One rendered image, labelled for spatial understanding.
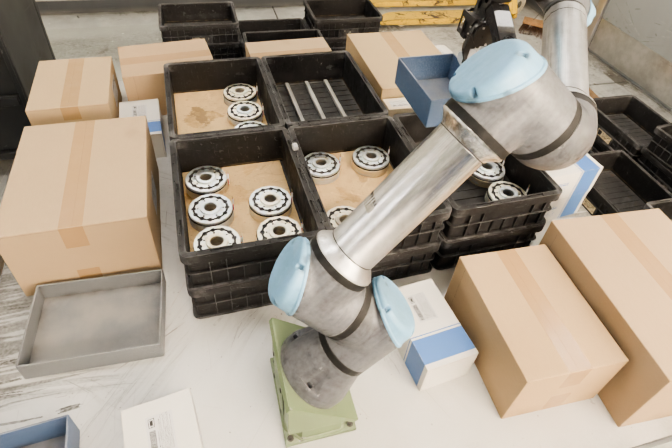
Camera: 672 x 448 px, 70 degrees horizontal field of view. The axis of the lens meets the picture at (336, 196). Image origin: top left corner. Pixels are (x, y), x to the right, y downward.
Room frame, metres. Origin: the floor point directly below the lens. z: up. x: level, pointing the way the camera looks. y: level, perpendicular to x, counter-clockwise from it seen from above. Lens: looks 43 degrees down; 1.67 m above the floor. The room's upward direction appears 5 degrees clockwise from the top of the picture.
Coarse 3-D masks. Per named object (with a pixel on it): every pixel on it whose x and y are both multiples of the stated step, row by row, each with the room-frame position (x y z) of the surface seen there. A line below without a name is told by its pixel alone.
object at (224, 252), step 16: (272, 128) 1.05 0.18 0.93; (288, 144) 0.98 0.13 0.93; (176, 160) 0.88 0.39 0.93; (176, 176) 0.82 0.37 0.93; (304, 176) 0.87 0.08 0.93; (176, 192) 0.77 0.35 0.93; (304, 192) 0.81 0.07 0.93; (176, 208) 0.72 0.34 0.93; (176, 224) 0.68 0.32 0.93; (320, 224) 0.71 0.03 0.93; (272, 240) 0.66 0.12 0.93; (288, 240) 0.66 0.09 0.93; (192, 256) 0.60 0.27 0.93; (208, 256) 0.60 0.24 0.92; (224, 256) 0.62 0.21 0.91; (240, 256) 0.63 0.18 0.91
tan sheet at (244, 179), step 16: (240, 176) 0.96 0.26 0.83; (256, 176) 0.96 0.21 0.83; (272, 176) 0.97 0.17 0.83; (240, 192) 0.90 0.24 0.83; (288, 192) 0.91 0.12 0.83; (240, 208) 0.84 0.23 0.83; (240, 224) 0.79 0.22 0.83; (256, 224) 0.79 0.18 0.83; (192, 240) 0.72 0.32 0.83; (256, 240) 0.74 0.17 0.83
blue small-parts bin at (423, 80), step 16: (400, 64) 1.08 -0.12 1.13; (416, 64) 1.12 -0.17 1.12; (432, 64) 1.13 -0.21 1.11; (448, 64) 1.14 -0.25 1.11; (400, 80) 1.07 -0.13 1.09; (416, 80) 1.00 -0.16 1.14; (432, 80) 1.12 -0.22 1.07; (448, 80) 1.13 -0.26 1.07; (416, 96) 0.98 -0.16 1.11; (432, 96) 1.04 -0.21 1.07; (448, 96) 1.05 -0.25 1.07; (416, 112) 0.97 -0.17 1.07; (432, 112) 0.92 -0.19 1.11
